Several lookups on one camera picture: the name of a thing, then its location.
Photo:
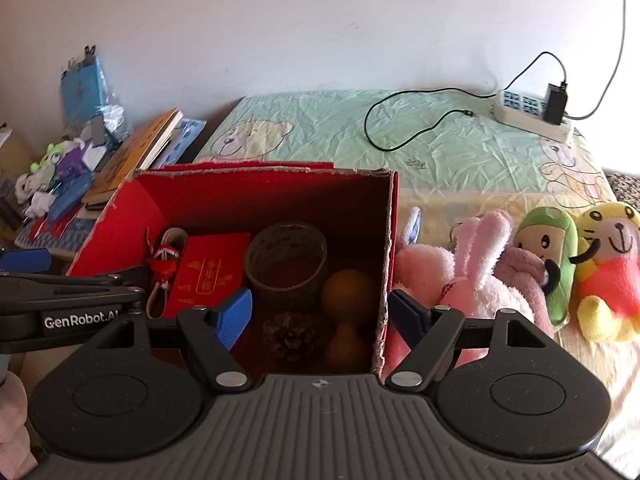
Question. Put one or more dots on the person's left hand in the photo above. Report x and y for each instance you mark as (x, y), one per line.
(15, 425)

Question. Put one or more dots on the blue plastic packet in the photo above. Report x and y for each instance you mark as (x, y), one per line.
(82, 90)

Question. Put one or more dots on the small white plush figure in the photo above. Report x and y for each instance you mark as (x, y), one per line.
(32, 195)

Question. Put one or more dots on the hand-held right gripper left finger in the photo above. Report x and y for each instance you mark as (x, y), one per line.
(235, 317)

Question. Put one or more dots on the brown pine cone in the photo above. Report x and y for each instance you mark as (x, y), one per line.
(292, 337)

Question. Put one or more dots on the green plush toy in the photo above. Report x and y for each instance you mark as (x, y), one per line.
(547, 240)

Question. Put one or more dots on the orange wooden gourd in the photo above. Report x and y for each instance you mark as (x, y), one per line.
(347, 295)

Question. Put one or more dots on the black charger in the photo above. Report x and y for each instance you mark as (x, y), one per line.
(555, 102)

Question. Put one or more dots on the clear tape roll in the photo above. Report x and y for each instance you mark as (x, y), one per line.
(285, 255)

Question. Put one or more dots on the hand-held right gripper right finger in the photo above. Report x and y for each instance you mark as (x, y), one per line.
(405, 317)

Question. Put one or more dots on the stack of books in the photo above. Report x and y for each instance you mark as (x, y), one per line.
(135, 155)

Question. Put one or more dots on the red and white ornament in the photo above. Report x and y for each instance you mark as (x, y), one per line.
(162, 260)

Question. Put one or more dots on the pink plush rabbit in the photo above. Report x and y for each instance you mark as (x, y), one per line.
(475, 270)

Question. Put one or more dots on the small green plush figure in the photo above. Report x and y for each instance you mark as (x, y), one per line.
(45, 157)

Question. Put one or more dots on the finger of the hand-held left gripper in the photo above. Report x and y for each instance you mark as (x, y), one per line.
(25, 261)
(90, 278)

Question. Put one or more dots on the red cardboard box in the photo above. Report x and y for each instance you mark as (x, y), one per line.
(200, 200)

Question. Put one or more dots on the white power strip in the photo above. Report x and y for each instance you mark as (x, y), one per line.
(520, 110)

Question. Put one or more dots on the yellow plush tiger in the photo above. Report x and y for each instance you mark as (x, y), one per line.
(610, 270)

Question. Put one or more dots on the dark patterned blanket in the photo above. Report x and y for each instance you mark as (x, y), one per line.
(622, 187)

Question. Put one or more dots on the red envelope packet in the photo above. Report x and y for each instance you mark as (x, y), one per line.
(210, 270)

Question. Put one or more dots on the light blue booklet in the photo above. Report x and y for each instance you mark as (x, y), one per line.
(182, 140)

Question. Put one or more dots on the purple tissue pack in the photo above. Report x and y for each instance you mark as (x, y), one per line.
(72, 160)

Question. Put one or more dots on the blue patterned table mat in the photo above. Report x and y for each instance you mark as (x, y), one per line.
(60, 235)

